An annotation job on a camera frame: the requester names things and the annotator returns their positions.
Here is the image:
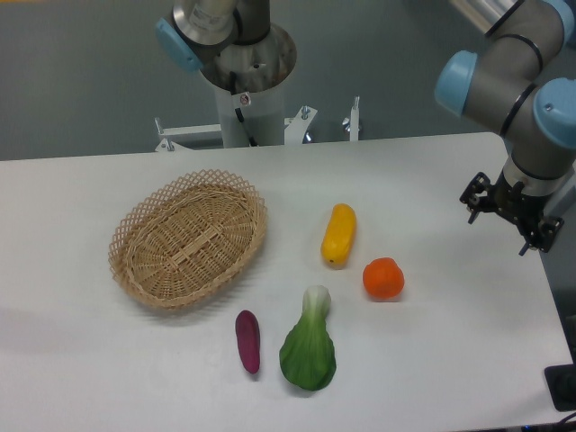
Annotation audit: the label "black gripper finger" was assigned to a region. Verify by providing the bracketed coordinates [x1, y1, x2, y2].
[519, 215, 564, 256]
[460, 172, 493, 224]

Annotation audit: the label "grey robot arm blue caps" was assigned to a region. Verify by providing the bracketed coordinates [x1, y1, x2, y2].
[156, 1, 575, 252]

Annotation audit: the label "black device at table edge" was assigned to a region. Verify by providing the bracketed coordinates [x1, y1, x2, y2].
[544, 364, 575, 412]

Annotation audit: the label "orange fruit toy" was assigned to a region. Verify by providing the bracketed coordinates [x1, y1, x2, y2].
[362, 257, 405, 300]

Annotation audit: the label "yellow corn toy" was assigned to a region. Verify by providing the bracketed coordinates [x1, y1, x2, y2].
[320, 203, 357, 268]

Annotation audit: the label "purple eggplant toy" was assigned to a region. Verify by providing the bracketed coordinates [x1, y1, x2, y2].
[235, 310, 260, 374]

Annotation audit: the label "woven wicker oval basket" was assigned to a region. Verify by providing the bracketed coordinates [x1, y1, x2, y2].
[108, 169, 267, 310]

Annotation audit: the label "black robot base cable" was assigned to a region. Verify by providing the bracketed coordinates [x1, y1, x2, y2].
[229, 71, 261, 148]

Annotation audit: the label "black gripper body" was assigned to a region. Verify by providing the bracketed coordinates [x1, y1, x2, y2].
[487, 173, 547, 230]

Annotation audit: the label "green bok choy toy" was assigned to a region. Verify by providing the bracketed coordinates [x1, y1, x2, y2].
[279, 285, 337, 392]

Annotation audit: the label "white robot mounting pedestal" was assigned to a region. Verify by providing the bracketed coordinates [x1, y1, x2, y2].
[201, 24, 297, 125]

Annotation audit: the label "white metal table frame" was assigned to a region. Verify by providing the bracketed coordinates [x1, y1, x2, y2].
[153, 95, 364, 153]

